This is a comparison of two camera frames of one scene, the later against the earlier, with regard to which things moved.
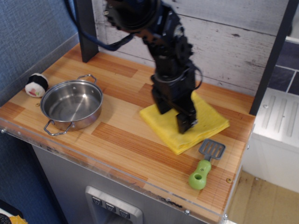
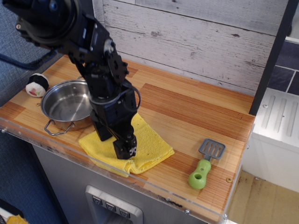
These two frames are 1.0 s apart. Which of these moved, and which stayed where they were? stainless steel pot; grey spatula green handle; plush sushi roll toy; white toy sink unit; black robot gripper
Moved: black robot gripper
Stayed: white toy sink unit; grey spatula green handle; plush sushi roll toy; stainless steel pot
